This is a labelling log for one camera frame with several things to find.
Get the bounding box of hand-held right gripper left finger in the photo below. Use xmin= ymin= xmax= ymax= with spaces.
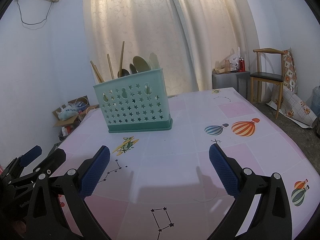
xmin=25 ymin=145 xmax=112 ymax=240

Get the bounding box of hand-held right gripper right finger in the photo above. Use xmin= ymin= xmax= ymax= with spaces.
xmin=209 ymin=143 xmax=293 ymax=240

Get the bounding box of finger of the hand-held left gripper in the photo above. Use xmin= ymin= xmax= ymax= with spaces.
xmin=0 ymin=145 xmax=43 ymax=180
xmin=7 ymin=148 xmax=66 ymax=190

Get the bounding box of teal plastic utensil holder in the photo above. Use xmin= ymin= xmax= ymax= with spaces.
xmin=93 ymin=67 xmax=173 ymax=133

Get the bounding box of pile of wooden chopsticks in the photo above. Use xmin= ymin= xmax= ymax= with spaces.
xmin=90 ymin=41 xmax=125 ymax=83

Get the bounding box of black bin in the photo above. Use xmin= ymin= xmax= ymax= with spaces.
xmin=59 ymin=126 xmax=75 ymax=142

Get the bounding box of cardboard box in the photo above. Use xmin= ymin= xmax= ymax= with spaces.
xmin=52 ymin=95 xmax=100 ymax=128

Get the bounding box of pale blue plastic bag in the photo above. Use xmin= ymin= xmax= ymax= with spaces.
xmin=58 ymin=105 xmax=79 ymax=120

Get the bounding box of pink printed tablecloth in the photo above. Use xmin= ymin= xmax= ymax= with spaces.
xmin=49 ymin=87 xmax=313 ymax=240

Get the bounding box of grey cabinet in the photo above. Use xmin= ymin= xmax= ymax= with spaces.
xmin=212 ymin=70 xmax=251 ymax=98

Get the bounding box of wooden chair with dark seat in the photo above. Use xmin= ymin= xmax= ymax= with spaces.
xmin=250 ymin=47 xmax=287 ymax=120

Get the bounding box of white plastic bag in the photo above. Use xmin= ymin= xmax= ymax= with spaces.
xmin=229 ymin=47 xmax=242 ymax=72

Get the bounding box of blue water jug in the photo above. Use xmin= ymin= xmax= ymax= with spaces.
xmin=311 ymin=85 xmax=320 ymax=110

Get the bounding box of rolled floral sheet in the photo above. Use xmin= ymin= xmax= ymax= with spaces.
xmin=266 ymin=47 xmax=318 ymax=129

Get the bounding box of cream patterned curtain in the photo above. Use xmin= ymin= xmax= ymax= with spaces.
xmin=82 ymin=0 xmax=200 ymax=97
xmin=169 ymin=0 xmax=259 ymax=92

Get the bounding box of blue bag with white handles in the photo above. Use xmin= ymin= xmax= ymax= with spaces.
xmin=74 ymin=97 xmax=89 ymax=113

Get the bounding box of black cable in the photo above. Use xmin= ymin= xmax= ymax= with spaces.
xmin=16 ymin=0 xmax=54 ymax=25

